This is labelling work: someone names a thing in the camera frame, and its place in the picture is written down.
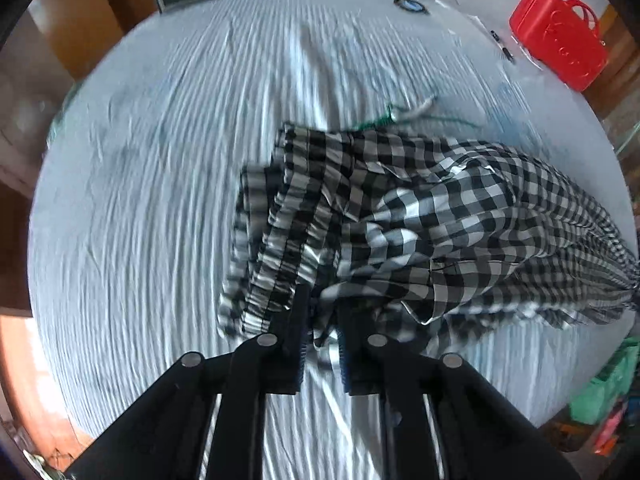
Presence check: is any black pen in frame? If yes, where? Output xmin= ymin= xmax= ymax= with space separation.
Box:
xmin=490 ymin=30 xmax=515 ymax=63

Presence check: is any black white checkered garment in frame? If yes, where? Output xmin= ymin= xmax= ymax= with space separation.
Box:
xmin=218 ymin=121 xmax=640 ymax=379

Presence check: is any green bag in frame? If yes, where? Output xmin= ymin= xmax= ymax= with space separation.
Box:
xmin=570 ymin=338 xmax=640 ymax=426

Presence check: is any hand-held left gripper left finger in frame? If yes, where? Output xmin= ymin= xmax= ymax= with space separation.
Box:
xmin=64 ymin=284 xmax=312 ymax=480

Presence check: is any white striped bed sheet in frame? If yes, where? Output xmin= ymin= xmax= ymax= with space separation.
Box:
xmin=27 ymin=0 xmax=637 ymax=480

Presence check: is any green cord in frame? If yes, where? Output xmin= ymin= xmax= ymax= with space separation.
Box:
xmin=353 ymin=95 xmax=482 ymax=131

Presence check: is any red plastic case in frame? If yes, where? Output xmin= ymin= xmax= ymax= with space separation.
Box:
xmin=509 ymin=0 xmax=609 ymax=92

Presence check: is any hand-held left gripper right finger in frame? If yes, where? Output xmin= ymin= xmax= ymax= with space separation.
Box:
xmin=336 ymin=305 xmax=583 ymax=480

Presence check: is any wooden headboard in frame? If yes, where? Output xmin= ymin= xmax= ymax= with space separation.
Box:
xmin=26 ymin=0 xmax=162 ymax=81

